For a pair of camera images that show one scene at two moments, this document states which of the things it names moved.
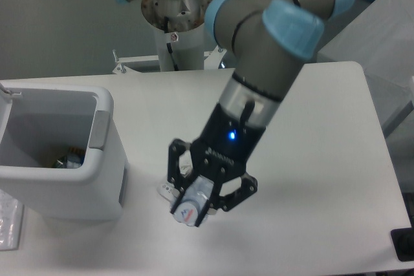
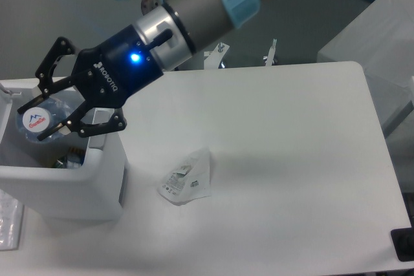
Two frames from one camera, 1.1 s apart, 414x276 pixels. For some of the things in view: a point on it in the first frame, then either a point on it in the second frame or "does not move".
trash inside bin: (73, 159) does not move
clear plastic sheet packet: (11, 222) does not move
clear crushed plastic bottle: (193, 200) to (43, 116)
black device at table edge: (403, 240) does not move
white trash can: (40, 121) does not move
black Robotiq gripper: (227, 142) to (107, 74)
